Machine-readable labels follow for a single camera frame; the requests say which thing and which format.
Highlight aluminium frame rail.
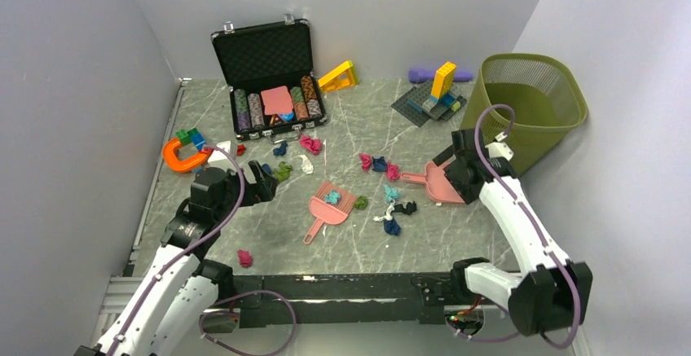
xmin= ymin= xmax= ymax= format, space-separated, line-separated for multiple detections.
xmin=89 ymin=78 xmax=192 ymax=356

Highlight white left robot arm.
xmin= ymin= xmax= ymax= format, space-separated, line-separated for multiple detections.
xmin=75 ymin=160 xmax=279 ymax=355

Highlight olive green waste basket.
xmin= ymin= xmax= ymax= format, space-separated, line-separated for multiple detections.
xmin=460 ymin=53 xmax=588 ymax=174

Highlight pink paper scrap near edge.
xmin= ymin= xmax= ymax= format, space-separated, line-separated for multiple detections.
xmin=237 ymin=249 xmax=253 ymax=268

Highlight pink scrap centre left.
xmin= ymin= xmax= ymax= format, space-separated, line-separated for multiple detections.
xmin=359 ymin=153 xmax=373 ymax=171

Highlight orange horseshoe toy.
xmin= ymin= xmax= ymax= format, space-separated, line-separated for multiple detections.
xmin=161 ymin=138 xmax=213 ymax=174

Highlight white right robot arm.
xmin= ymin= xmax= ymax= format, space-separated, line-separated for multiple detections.
xmin=433 ymin=129 xmax=593 ymax=336

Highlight black poker chip case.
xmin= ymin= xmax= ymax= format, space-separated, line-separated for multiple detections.
xmin=210 ymin=14 xmax=328 ymax=143

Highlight green paper scrap centre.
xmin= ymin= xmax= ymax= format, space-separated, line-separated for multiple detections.
xmin=353 ymin=196 xmax=369 ymax=209

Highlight purple cylinder toy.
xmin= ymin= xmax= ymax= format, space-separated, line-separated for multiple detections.
xmin=407 ymin=68 xmax=473 ymax=84

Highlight black paper scrap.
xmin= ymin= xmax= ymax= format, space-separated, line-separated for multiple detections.
xmin=392 ymin=201 xmax=417 ymax=216

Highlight pink paper scrap by case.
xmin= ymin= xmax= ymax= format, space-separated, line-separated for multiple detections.
xmin=299 ymin=134 xmax=323 ymax=156

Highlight yellow triangular toy block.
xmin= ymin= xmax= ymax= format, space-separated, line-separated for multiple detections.
xmin=318 ymin=60 xmax=359 ymax=92

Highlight yellow orange brick tower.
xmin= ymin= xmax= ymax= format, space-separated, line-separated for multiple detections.
xmin=429 ymin=61 xmax=456 ymax=103

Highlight light blue scrap on brush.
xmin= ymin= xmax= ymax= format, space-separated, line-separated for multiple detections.
xmin=323 ymin=190 xmax=341 ymax=205

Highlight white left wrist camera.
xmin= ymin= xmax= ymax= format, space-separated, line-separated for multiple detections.
xmin=207 ymin=141 xmax=237 ymax=169

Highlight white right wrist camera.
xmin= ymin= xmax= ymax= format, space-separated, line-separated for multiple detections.
xmin=485 ymin=132 xmax=515 ymax=161

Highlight pink scrap centre right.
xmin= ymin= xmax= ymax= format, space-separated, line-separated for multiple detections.
xmin=385 ymin=162 xmax=400 ymax=181

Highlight green paper scrap left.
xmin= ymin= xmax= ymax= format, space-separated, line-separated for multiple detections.
xmin=273 ymin=161 xmax=293 ymax=182

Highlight pink dustpan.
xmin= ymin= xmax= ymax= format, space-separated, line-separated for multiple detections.
xmin=400 ymin=161 xmax=464 ymax=204

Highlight dark blue scrap by case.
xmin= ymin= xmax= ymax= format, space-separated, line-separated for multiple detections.
xmin=272 ymin=141 xmax=288 ymax=156

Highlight white twisted paper scrap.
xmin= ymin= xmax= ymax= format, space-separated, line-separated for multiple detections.
xmin=372 ymin=202 xmax=395 ymax=222

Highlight green paper scrap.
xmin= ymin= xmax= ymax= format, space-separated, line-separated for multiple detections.
xmin=353 ymin=196 xmax=369 ymax=209
xmin=273 ymin=161 xmax=293 ymax=182

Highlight pink hand brush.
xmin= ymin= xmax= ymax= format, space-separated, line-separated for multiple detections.
xmin=303 ymin=180 xmax=358 ymax=244

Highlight pink playing card deck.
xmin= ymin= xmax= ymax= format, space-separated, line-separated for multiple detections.
xmin=260 ymin=86 xmax=293 ymax=116

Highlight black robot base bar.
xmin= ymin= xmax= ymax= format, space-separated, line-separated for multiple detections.
xmin=201 ymin=272 xmax=477 ymax=333

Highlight grey brick baseplate model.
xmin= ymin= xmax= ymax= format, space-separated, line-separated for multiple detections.
xmin=391 ymin=83 xmax=468 ymax=127

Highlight green and blue toy bricks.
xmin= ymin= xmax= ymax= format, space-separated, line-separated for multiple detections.
xmin=175 ymin=128 xmax=206 ymax=152

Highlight dark blue scrap lower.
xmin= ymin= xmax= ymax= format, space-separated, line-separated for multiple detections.
xmin=383 ymin=218 xmax=402 ymax=236

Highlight light blue scrap right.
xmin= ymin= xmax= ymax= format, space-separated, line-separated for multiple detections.
xmin=384 ymin=185 xmax=401 ymax=203

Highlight dark blue scrap centre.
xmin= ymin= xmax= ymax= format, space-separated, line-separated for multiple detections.
xmin=372 ymin=156 xmax=389 ymax=173

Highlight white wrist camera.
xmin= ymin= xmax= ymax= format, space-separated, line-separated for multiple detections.
xmin=485 ymin=132 xmax=515 ymax=161
xmin=207 ymin=141 xmax=237 ymax=169

